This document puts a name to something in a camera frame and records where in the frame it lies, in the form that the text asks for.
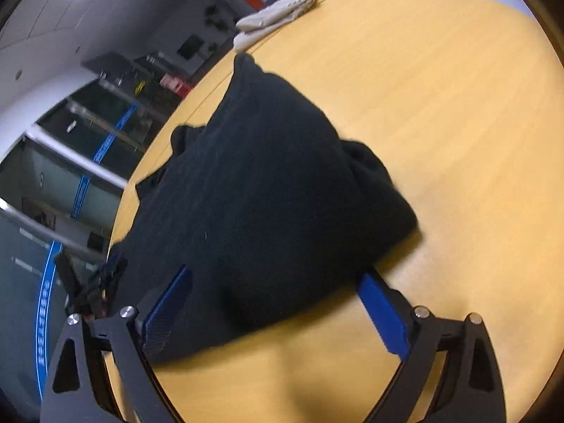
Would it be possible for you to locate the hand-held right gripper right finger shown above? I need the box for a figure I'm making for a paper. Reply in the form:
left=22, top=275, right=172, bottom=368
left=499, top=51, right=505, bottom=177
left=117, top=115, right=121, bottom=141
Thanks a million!
left=357, top=271, right=507, bottom=423

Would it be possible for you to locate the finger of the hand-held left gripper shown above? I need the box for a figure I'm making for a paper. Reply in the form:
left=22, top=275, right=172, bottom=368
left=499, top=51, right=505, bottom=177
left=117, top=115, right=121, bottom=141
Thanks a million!
left=53, top=249, right=87, bottom=312
left=84, top=253, right=129, bottom=317

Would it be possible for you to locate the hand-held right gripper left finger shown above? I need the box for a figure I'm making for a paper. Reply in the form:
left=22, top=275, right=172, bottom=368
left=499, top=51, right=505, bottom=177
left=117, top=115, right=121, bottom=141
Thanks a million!
left=39, top=264, right=195, bottom=423

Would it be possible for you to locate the black fleece jacket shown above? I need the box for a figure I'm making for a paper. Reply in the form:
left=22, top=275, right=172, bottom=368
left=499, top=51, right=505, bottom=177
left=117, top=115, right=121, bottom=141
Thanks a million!
left=108, top=52, right=418, bottom=364

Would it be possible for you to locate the glass door with blue stripe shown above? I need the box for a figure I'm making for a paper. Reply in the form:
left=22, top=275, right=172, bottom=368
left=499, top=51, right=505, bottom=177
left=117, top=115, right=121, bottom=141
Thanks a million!
left=0, top=210, right=109, bottom=408
left=66, top=80, right=182, bottom=165
left=0, top=136, right=127, bottom=248

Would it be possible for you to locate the stack of red boxes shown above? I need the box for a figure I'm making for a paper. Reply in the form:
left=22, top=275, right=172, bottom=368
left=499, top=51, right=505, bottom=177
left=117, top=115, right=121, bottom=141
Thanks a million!
left=159, top=74, right=195, bottom=98

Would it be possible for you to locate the black television on stand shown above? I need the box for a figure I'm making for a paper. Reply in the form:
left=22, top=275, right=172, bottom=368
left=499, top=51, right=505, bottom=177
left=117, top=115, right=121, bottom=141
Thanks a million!
left=176, top=35, right=206, bottom=61

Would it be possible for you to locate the tall green potted plant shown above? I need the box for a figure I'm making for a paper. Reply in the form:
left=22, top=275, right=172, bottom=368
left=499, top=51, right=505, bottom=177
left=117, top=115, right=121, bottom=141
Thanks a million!
left=204, top=4, right=231, bottom=32

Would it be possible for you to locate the beige folded cloth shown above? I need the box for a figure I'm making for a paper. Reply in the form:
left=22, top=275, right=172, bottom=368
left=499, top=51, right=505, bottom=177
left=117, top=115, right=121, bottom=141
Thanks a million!
left=233, top=0, right=317, bottom=52

